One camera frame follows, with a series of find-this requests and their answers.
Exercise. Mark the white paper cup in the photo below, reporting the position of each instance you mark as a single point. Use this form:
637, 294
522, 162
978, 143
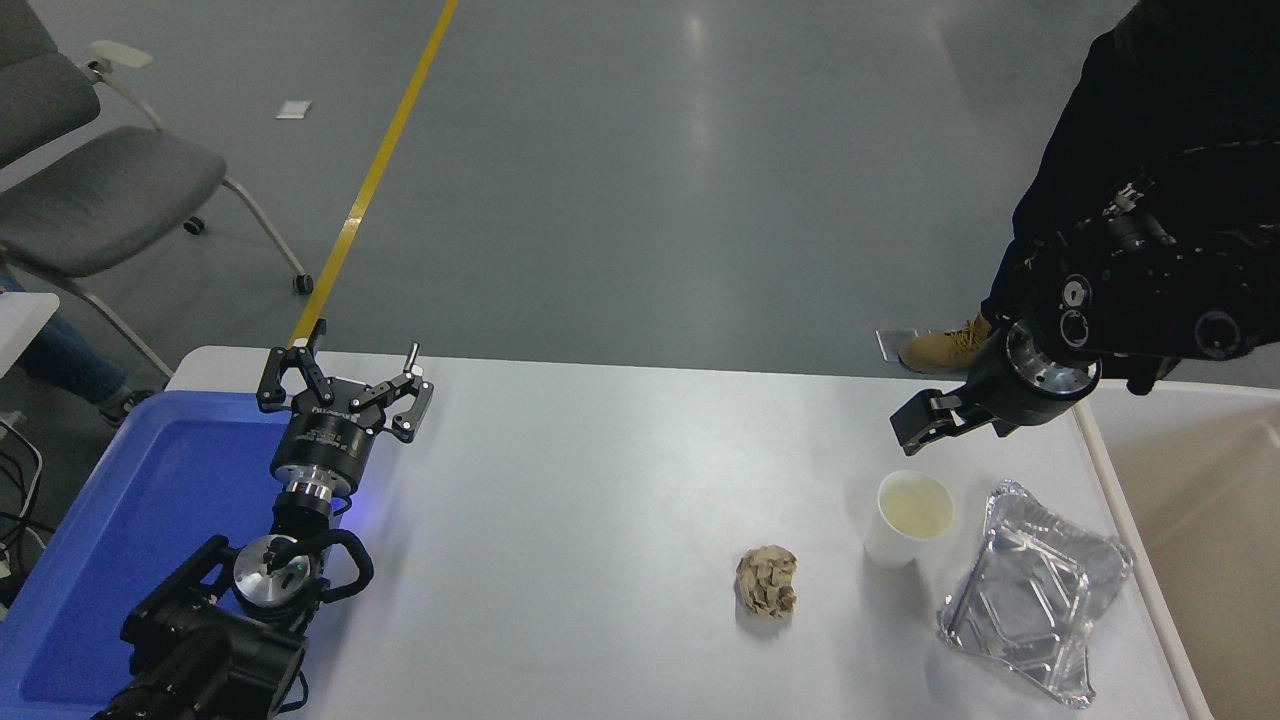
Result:
905, 525

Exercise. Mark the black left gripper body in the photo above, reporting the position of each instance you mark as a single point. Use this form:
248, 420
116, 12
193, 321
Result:
325, 445

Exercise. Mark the blue plastic tray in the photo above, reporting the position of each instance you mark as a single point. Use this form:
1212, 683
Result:
130, 520

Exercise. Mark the white desk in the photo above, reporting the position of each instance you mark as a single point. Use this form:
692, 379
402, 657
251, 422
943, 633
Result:
20, 320

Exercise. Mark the crumpled tan paper ball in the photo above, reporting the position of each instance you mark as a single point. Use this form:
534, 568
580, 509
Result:
768, 582

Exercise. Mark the grey office chair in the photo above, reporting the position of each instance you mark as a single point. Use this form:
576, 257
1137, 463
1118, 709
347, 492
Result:
100, 190

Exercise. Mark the silver foil tray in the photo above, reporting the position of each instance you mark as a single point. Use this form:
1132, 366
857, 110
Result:
1030, 600

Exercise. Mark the large pale bin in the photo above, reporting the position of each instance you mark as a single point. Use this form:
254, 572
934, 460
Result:
1220, 520

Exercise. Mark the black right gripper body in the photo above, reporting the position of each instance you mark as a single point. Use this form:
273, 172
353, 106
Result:
995, 395

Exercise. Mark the seated person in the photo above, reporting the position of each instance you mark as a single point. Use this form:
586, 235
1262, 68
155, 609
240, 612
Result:
70, 360

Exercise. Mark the metal floor plate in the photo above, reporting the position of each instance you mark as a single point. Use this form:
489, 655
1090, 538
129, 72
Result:
893, 342

